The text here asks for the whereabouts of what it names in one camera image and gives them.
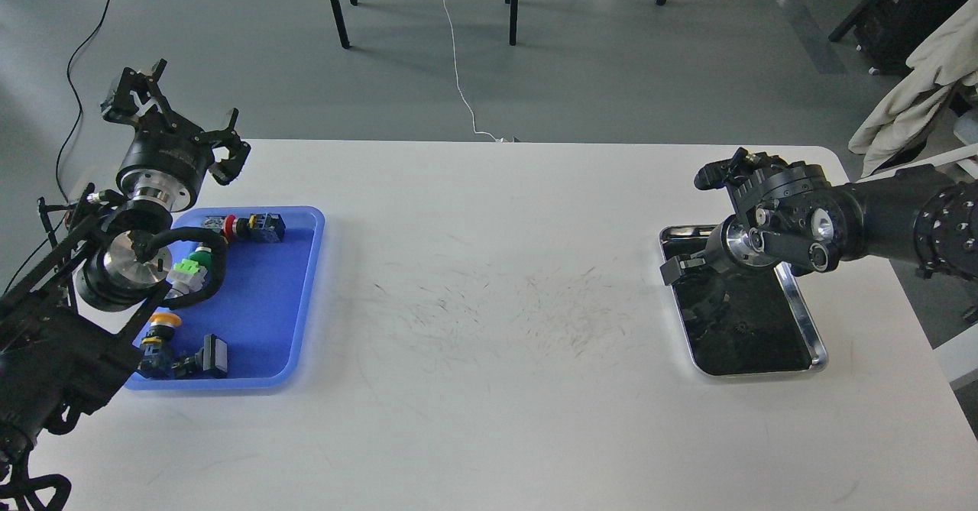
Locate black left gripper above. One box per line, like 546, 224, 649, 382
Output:
101, 59, 251, 212

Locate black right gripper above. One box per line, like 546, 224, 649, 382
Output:
659, 221, 780, 287

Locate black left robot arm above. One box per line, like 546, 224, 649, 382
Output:
1, 60, 251, 510

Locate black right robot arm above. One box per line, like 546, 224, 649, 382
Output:
660, 148, 977, 286

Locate silver metal tray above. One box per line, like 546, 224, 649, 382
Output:
658, 225, 829, 380

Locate red emergency stop button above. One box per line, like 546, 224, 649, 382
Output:
200, 214, 286, 244

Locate blue plastic tray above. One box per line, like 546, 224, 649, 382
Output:
125, 205, 327, 390

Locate beige cloth on chair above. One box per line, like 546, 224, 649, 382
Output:
848, 0, 977, 177

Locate black cabinet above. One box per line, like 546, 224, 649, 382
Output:
828, 0, 968, 76

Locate black floor cable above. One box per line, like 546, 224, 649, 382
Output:
55, 0, 184, 202

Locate green push button switch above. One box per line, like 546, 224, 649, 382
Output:
167, 244, 212, 299

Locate yellow push button switch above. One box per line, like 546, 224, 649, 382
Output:
137, 310, 182, 379

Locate black square switch part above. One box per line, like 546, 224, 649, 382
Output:
170, 334, 229, 379

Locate white chair frame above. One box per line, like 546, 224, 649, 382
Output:
860, 108, 977, 183

